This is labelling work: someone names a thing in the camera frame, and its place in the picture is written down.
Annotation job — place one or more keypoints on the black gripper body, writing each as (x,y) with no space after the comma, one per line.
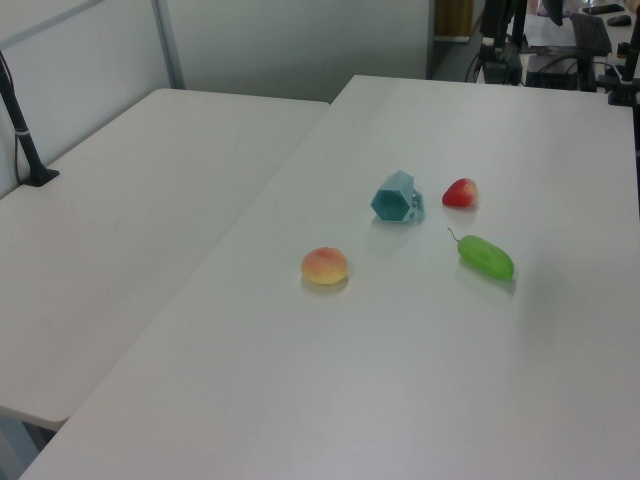
(496,22)

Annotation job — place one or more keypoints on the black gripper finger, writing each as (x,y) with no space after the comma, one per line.
(510,65)
(491,66)

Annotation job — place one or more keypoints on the teal hexagonal plastic mug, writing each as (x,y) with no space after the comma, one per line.
(391,202)

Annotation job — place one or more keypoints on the thin black background pole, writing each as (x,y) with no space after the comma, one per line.
(518,22)

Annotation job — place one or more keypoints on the black equipment box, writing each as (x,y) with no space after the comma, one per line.
(560,72)

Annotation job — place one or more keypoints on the white paper sheet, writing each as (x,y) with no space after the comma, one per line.
(550,32)

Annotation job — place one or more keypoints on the black computer mouse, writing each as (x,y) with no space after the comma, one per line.
(620,20)

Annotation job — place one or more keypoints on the red toy strawberry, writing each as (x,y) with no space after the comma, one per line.
(460,194)

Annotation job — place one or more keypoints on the green toy cucumber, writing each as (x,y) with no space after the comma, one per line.
(487,257)

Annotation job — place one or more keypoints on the yellow-pink toy peach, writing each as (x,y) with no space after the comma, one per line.
(324,266)

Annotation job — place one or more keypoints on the white side table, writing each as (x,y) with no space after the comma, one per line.
(125,215)

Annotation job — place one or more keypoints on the black clamp camera stand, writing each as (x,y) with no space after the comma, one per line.
(627,75)

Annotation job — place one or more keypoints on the grey metal partition post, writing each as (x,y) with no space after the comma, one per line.
(169,45)

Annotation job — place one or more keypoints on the black camera pole with base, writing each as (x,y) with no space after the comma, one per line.
(20,130)

